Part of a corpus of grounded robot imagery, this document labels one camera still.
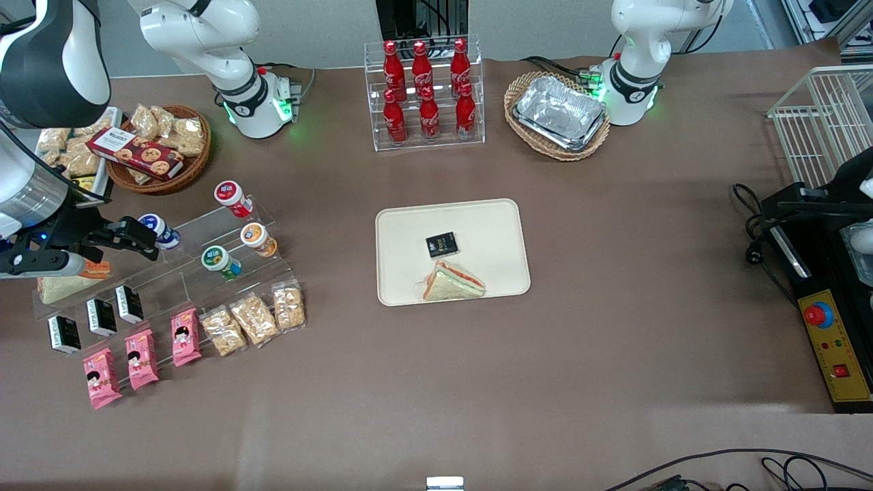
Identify red cookie box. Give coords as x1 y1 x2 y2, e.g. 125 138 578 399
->
87 127 185 181

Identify metal frame rack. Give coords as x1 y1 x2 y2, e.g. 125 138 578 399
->
781 0 873 50

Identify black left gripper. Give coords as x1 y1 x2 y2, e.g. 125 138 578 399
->
777 147 873 220

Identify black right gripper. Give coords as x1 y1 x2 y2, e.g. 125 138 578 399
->
12 203 160 262

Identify white rectangular tray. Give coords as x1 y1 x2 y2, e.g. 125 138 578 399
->
34 107 124 207

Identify clear acrylic stepped stand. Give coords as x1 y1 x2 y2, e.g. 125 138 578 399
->
33 194 295 384

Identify cream plastic tray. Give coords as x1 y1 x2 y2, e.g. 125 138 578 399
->
375 198 531 307

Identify small black white box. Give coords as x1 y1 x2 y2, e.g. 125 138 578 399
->
86 298 118 337
48 315 82 355
115 285 145 324

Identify green gum can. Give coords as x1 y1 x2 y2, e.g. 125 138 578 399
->
201 245 242 281

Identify red cola bottle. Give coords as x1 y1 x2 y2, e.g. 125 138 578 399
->
411 41 435 100
383 89 409 145
455 82 478 139
418 85 441 141
450 38 472 96
383 40 408 103

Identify pink snack pack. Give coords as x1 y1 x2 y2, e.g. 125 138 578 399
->
125 329 160 391
83 348 123 410
171 308 203 368

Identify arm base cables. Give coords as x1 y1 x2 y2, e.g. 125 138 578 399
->
256 63 318 104
522 55 602 87

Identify wrapped triangle sandwich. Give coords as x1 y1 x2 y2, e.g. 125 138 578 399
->
37 263 112 305
413 260 486 303

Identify black yellow control box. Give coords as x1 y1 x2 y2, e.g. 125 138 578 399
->
760 183 873 414

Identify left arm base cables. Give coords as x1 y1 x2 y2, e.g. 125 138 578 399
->
522 55 602 87

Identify black power cable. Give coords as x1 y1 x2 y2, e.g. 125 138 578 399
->
731 183 800 308

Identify clear acrylic bottle rack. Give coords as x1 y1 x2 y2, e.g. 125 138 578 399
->
364 34 486 152

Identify stacked aluminium foil trays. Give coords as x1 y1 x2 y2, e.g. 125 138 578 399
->
513 75 608 152

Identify dark brown wicker basket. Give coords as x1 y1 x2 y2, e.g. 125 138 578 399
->
106 104 212 196

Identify small black snack packet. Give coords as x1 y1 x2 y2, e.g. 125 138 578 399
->
426 232 459 259

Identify white wire basket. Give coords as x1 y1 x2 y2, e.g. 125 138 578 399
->
767 65 873 190

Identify red gum can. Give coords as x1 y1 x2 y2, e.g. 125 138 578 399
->
214 180 254 219

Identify black equipment stand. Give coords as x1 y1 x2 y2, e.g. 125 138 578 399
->
375 0 470 42

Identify light wicker basket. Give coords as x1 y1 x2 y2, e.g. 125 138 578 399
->
504 71 611 162

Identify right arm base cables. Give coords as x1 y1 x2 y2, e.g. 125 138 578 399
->
256 63 318 104

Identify black floor cables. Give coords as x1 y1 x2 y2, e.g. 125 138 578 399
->
604 448 873 491

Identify blue gum can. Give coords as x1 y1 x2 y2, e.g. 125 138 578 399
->
138 213 182 250

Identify orange gum can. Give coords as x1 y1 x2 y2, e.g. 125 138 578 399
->
240 222 278 258

